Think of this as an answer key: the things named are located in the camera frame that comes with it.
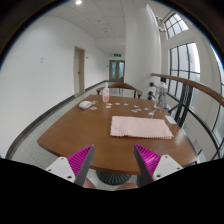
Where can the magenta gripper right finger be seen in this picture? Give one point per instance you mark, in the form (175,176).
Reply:
(153,166)

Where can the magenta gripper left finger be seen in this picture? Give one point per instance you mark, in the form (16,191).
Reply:
(75,167)

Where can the pink towel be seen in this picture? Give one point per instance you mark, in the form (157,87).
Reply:
(127,126)

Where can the black table base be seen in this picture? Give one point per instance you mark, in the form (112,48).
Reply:
(112,178)

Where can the white paper card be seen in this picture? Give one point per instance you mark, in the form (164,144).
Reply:
(170,120)

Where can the white computer mouse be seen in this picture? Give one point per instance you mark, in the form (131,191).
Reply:
(85,105)

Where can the clear water bottle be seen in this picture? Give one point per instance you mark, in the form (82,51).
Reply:
(160,96)

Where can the white pink-label bottle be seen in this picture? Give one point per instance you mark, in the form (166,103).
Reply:
(106,93)

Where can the wooden handrail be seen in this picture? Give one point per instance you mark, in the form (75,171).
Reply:
(210,92)

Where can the double door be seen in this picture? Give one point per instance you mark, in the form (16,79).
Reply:
(116,70)

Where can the side door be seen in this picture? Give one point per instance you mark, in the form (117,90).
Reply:
(79,60)

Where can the green exit sign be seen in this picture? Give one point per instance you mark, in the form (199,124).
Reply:
(117,55)

